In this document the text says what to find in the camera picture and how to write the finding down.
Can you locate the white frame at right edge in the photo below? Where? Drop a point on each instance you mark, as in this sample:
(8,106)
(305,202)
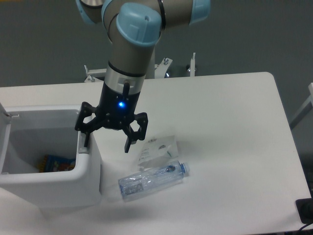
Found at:
(303,110)

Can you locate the colourful package inside bin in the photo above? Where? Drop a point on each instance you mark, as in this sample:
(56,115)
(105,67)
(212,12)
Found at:
(51,163)

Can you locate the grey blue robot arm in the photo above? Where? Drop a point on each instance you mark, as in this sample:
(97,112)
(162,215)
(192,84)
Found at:
(133,27)

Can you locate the clear plastic packaging bag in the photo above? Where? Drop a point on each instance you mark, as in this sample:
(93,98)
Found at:
(157,152)

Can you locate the clear plastic water bottle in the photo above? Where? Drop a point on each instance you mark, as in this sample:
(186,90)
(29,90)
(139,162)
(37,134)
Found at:
(154,179)

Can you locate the white push-button trash can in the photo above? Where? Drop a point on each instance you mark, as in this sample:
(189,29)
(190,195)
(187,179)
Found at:
(27,134)

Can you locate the white metal base frame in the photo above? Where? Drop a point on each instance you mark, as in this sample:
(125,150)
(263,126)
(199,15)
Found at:
(156,71)

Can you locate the black device at table edge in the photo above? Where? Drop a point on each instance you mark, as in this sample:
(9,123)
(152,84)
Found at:
(305,210)

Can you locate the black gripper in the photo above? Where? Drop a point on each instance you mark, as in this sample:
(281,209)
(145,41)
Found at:
(117,112)

